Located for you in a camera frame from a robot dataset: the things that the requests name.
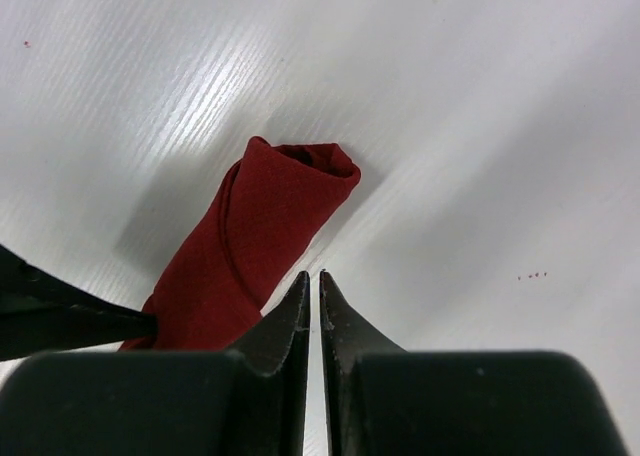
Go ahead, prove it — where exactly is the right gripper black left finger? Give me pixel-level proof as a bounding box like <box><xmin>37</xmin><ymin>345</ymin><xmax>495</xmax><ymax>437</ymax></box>
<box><xmin>1</xmin><ymin>272</ymin><xmax>310</xmax><ymax>455</ymax></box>

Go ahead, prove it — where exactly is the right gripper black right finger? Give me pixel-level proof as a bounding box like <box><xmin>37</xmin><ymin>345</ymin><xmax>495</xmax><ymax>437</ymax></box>
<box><xmin>319</xmin><ymin>272</ymin><xmax>627</xmax><ymax>455</ymax></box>

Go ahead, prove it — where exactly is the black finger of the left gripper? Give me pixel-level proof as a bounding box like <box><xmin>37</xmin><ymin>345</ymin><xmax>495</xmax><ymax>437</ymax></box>
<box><xmin>1</xmin><ymin>247</ymin><xmax>157</xmax><ymax>361</ymax></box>

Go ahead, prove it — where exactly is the dark red cloth napkin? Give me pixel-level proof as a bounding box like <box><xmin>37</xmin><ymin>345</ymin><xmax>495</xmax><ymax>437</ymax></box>
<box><xmin>121</xmin><ymin>137</ymin><xmax>361</xmax><ymax>351</ymax></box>

